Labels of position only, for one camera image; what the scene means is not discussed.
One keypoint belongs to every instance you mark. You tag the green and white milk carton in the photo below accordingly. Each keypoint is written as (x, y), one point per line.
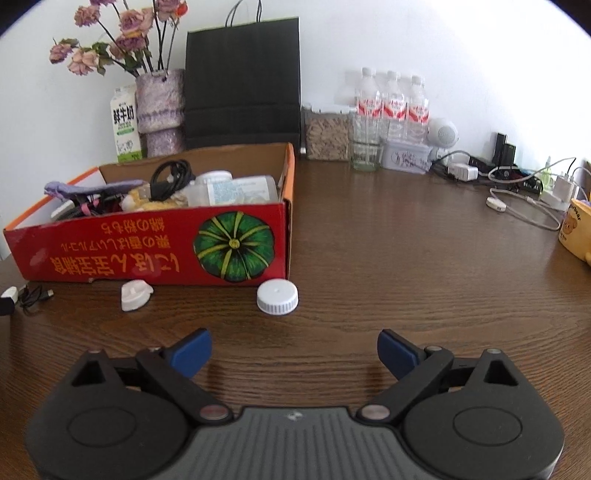
(125, 124)

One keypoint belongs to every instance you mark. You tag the dried pink roses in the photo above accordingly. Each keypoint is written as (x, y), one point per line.
(124, 27)

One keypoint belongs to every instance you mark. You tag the clear drinking glass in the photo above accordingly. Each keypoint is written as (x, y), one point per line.
(367, 152)

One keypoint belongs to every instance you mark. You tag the translucent plastic bottle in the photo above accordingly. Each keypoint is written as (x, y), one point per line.
(240, 189)

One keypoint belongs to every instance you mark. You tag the black upright chargers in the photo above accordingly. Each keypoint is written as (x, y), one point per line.
(504, 150)

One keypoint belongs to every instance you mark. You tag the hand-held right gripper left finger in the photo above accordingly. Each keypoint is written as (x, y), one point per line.
(191, 353)

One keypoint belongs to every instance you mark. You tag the yellow bear mug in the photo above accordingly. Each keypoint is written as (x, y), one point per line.
(575, 230)

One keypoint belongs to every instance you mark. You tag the white power adapter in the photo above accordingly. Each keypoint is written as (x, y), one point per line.
(9, 294)

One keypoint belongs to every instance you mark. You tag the yellow plush toy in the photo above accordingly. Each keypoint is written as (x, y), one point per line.
(136, 201)

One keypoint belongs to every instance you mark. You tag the clear jar of nuts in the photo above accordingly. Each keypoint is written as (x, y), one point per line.
(327, 136)

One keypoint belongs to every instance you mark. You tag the white wall charger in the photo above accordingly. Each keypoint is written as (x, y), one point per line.
(561, 191)

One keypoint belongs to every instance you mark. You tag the small green bottle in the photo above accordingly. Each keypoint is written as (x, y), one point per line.
(549, 173)

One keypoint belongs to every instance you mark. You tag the pack of water bottles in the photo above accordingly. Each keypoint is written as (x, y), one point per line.
(392, 106)

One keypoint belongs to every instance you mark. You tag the white plug charger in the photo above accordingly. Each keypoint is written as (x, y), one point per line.
(463, 171)

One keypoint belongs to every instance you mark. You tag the purple textured vase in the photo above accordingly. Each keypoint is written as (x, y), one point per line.
(159, 110)

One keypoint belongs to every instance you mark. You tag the black paper bag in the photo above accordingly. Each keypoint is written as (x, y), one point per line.
(242, 78)

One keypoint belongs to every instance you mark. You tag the black power strip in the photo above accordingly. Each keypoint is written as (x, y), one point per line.
(521, 177)

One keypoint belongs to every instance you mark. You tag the red cardboard box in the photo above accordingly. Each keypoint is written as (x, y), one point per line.
(138, 244)

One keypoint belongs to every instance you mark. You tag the small white ribbed cap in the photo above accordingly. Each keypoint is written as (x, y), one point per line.
(277, 297)

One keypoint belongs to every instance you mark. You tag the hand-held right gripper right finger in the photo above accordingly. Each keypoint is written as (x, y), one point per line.
(397, 353)

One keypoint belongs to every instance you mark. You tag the white round speaker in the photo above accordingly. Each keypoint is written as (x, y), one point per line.
(443, 133)

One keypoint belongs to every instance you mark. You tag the white tissue box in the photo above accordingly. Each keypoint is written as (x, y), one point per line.
(406, 159)

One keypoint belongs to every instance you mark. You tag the purple knitted pouch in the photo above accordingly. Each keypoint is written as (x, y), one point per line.
(64, 188)

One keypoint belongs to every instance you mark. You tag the white plastic stopper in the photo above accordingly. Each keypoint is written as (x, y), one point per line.
(136, 295)

